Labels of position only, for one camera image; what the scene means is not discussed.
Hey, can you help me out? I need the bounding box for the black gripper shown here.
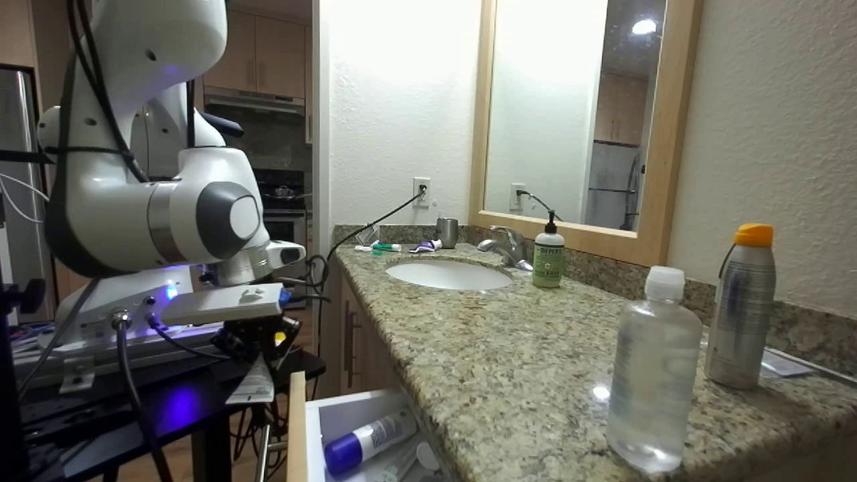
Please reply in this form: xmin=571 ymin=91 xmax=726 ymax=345
xmin=218 ymin=314 xmax=304 ymax=376

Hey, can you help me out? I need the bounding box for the light wooden drawer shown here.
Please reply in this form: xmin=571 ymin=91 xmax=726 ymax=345
xmin=284 ymin=369 xmax=450 ymax=482

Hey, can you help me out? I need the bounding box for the green soap pump bottle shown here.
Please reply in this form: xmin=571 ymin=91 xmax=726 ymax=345
xmin=530 ymin=210 xmax=568 ymax=293

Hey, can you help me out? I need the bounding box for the clear plastic bottle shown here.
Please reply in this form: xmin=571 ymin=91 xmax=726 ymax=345
xmin=605 ymin=262 xmax=706 ymax=476

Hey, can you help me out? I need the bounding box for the light wooden vanity cabinet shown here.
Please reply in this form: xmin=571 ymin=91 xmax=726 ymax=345
xmin=315 ymin=258 xmax=465 ymax=482

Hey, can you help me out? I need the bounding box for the stainless steel oven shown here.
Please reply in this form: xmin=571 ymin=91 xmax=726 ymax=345
xmin=252 ymin=166 xmax=315 ymax=249

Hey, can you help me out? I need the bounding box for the blue white tube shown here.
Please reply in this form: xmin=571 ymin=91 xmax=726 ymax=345
xmin=320 ymin=409 xmax=418 ymax=480

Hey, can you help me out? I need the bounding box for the green white toothpaste tube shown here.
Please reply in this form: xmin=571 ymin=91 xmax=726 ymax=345
xmin=350 ymin=238 xmax=405 ymax=261

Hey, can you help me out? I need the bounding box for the black robot cart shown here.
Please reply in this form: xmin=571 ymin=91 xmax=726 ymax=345
xmin=0 ymin=342 xmax=328 ymax=482

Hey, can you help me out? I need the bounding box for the white oval sink basin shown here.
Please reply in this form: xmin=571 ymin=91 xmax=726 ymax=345
xmin=383 ymin=255 xmax=518 ymax=298

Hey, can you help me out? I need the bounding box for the grey metal cup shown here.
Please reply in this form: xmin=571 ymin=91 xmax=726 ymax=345
xmin=433 ymin=215 xmax=463 ymax=253

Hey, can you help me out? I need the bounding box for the chrome faucet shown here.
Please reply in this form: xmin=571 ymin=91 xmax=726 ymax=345
xmin=473 ymin=222 xmax=534 ymax=274

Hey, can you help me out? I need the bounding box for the stainless steel fridge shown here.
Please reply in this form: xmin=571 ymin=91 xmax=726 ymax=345
xmin=0 ymin=62 xmax=52 ymax=298

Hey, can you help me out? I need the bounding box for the wooden framed mirror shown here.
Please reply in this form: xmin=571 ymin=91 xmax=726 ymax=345
xmin=468 ymin=0 xmax=706 ymax=269

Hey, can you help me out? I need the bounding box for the silver spray can orange cap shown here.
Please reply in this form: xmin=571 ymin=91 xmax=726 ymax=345
xmin=706 ymin=219 xmax=780 ymax=391

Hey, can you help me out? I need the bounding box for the clear flat plastic wrapper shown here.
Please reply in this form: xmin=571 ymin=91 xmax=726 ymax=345
xmin=761 ymin=342 xmax=857 ymax=389

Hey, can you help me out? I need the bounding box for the metal cabinet door handle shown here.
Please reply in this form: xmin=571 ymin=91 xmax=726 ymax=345
xmin=339 ymin=305 xmax=362 ymax=361

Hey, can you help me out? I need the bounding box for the black power cable with plug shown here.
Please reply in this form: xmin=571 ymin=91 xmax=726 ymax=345
xmin=312 ymin=187 xmax=422 ymax=358

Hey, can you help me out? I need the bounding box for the purple robot base plate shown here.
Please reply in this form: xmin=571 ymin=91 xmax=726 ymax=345
xmin=10 ymin=316 xmax=247 ymax=389

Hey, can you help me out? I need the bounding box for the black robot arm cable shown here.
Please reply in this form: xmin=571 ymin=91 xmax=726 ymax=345
xmin=51 ymin=0 xmax=151 ymax=186

